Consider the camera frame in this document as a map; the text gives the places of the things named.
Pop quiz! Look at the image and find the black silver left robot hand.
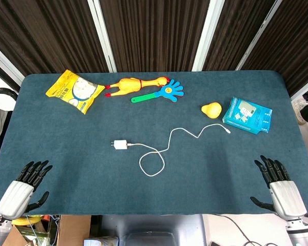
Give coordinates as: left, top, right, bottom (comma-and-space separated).
0, 160, 53, 220

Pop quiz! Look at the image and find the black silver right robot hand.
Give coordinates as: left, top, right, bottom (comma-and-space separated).
250, 155, 308, 221

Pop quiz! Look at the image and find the white power adapter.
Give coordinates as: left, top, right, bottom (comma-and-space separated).
111, 139, 128, 152

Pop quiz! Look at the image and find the white charger with cable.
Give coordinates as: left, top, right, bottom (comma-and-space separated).
127, 124, 231, 177

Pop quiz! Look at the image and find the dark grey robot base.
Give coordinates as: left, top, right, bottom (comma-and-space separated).
102, 214, 206, 246

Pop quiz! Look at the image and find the brown cardboard box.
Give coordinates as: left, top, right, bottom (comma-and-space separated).
56, 215, 92, 246

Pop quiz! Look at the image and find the teal felt table cloth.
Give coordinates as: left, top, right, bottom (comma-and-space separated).
0, 70, 308, 216

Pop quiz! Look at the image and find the white sneaker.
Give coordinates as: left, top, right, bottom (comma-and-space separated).
292, 98, 308, 126

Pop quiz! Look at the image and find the blue product box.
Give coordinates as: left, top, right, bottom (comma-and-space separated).
222, 96, 273, 135

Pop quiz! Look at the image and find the black chair armrest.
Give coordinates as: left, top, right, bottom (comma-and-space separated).
0, 88, 18, 103

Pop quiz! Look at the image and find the yellow pear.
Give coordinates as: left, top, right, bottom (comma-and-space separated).
201, 101, 222, 119

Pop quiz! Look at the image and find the yellow snack bag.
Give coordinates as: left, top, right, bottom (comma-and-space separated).
45, 69, 106, 115

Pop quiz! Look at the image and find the dark brown ribbed panel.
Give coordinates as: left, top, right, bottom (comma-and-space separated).
0, 0, 110, 76
202, 0, 275, 72
242, 0, 308, 97
100, 0, 210, 73

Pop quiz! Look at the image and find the yellow rubber chicken toy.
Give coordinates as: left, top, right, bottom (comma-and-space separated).
104, 75, 170, 98

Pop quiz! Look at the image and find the yellow plastic ring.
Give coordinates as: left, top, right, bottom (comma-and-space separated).
11, 215, 42, 227

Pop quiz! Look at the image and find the thin black floor cable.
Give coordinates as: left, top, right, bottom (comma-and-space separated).
215, 214, 273, 246

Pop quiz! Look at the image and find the white frame post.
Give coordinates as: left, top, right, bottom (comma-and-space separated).
191, 0, 225, 72
87, 0, 118, 73
0, 40, 25, 85
290, 80, 308, 101
235, 0, 283, 71

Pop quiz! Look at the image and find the blue hand clapper green handle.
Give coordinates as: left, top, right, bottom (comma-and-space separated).
130, 79, 185, 104

